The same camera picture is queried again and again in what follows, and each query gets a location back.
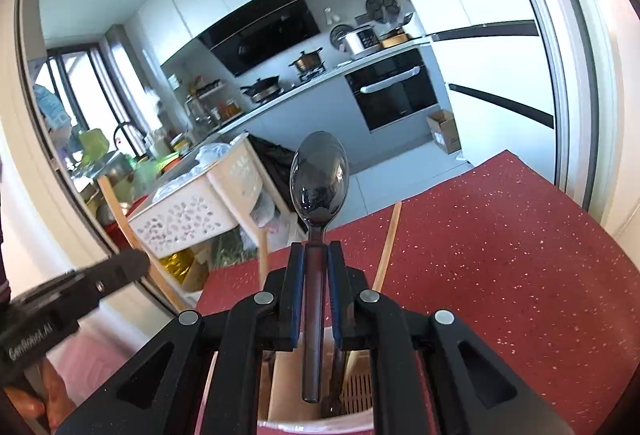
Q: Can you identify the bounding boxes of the person's left hand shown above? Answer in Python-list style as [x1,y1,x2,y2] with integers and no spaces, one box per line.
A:
[0,359,68,435]

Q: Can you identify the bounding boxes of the black wok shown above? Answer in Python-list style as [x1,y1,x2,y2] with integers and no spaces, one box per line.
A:
[240,75,282,103]

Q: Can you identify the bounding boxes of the metal cooking pot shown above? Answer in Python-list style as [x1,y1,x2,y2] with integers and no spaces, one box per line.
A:
[289,48,325,72]

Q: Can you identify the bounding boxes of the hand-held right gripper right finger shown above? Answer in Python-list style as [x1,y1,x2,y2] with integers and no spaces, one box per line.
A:
[327,242,573,435]

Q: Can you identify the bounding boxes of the black built-in oven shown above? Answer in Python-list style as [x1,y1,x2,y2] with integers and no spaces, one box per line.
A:
[345,48,441,132]

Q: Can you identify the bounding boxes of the bamboo chopstick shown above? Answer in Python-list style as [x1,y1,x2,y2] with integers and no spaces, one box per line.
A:
[371,202,403,292]

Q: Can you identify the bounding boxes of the cardboard box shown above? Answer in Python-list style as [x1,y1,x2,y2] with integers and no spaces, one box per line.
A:
[426,110,462,155]

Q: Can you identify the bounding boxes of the white refrigerator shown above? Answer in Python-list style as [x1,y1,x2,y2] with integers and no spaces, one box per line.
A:
[370,0,571,186]

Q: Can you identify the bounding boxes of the white sliding door frame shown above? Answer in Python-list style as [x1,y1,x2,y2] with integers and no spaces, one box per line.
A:
[0,0,616,316]

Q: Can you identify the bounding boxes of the silver rice cooker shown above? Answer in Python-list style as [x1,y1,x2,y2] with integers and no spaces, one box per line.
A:
[342,24,381,57]

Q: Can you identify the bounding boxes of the white spice rack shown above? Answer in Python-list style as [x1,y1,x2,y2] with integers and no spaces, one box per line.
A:
[185,75,246,136]

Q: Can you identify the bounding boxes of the large round black rack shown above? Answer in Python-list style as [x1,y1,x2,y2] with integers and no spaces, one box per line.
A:
[365,0,402,22]

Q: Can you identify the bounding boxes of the wooden tray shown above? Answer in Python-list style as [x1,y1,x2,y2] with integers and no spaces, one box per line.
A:
[380,28,413,48]

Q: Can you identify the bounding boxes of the black range hood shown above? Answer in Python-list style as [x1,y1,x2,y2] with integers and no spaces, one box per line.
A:
[197,0,322,77]

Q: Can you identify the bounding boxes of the white plastic utensil holder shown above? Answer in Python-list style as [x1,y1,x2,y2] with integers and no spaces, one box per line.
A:
[257,345,376,435]

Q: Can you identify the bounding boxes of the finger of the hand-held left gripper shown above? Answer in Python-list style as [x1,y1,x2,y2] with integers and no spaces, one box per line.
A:
[75,249,151,298]

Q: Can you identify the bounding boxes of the white perforated storage cart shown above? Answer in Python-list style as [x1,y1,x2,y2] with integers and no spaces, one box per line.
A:
[97,132,301,311]

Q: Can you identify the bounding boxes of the black plastic bag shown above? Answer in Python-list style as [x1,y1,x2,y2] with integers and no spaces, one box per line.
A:
[247,134,301,216]

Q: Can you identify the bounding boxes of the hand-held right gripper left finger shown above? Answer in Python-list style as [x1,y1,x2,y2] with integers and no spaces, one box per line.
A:
[60,242,307,435]

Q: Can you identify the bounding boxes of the grey base cabinets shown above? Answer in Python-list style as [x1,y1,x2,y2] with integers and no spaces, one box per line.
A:
[220,40,471,176]

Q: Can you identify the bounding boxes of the black kitchen faucet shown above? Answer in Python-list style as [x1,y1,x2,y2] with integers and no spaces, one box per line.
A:
[112,122,151,161]

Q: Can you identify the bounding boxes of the blue white carton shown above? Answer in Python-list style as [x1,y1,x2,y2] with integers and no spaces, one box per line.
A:
[32,82,71,131]

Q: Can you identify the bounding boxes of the green plastic bin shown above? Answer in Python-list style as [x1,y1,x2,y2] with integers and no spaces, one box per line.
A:
[77,128,111,161]

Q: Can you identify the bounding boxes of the gold foil package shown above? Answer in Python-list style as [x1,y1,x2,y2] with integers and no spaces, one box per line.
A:
[160,247,198,291]

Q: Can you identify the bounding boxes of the dark metal spoon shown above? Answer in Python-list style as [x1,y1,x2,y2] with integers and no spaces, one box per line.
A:
[290,131,349,403]
[322,345,348,418]

